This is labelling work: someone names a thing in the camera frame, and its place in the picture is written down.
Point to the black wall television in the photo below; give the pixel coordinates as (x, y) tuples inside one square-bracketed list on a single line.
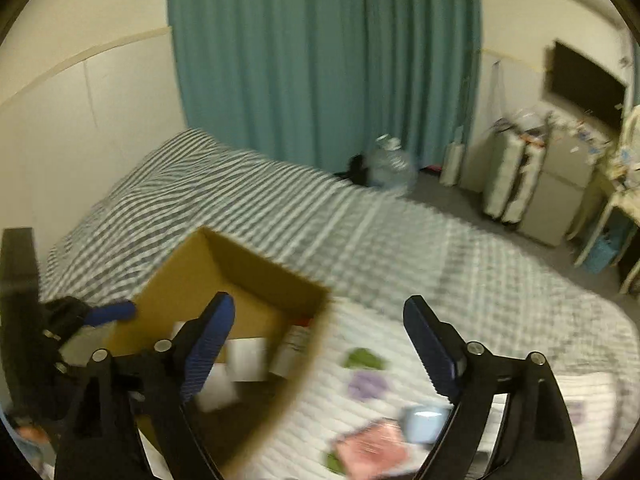
[(585, 82)]

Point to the black bag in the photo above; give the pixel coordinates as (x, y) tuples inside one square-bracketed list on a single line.
[(356, 170)]

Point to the brown cardboard box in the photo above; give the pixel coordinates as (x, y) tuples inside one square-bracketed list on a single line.
[(200, 280)]

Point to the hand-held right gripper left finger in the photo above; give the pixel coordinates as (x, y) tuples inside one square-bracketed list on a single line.
[(207, 345)]

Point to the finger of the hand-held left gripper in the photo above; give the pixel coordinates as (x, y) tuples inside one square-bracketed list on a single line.
[(112, 311)]

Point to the pink flat packet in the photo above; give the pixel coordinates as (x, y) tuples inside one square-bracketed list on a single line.
[(372, 450)]

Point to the large clear water bottle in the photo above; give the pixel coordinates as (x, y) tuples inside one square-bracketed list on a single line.
[(392, 167)]

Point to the white upright panel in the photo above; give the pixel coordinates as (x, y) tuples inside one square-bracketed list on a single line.
[(451, 164)]

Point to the teal curtain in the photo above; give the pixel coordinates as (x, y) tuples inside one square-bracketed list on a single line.
[(320, 60)]

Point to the green small item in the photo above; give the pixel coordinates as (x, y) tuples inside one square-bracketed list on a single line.
[(365, 359), (336, 464)]

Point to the blue bag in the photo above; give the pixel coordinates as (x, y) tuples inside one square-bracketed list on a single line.
[(602, 252)]

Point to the white suitcase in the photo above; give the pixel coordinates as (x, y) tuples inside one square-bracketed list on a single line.
[(507, 175)]

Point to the striped grey white blanket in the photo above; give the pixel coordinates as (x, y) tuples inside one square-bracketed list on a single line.
[(310, 230)]

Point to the light blue small box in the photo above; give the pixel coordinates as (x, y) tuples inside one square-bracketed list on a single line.
[(424, 424)]

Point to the white desk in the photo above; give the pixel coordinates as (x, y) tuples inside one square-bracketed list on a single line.
[(607, 200)]

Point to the grey cabinet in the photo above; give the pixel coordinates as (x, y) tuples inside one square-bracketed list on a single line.
[(560, 185)]

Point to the purple small item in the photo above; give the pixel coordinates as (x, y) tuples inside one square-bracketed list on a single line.
[(369, 386)]

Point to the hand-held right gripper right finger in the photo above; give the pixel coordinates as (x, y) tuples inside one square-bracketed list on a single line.
[(431, 352)]

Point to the white bottle with red label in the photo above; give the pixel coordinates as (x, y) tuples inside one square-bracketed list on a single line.
[(292, 347)]

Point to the white small box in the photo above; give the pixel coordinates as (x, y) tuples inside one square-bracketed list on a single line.
[(220, 392), (248, 359)]

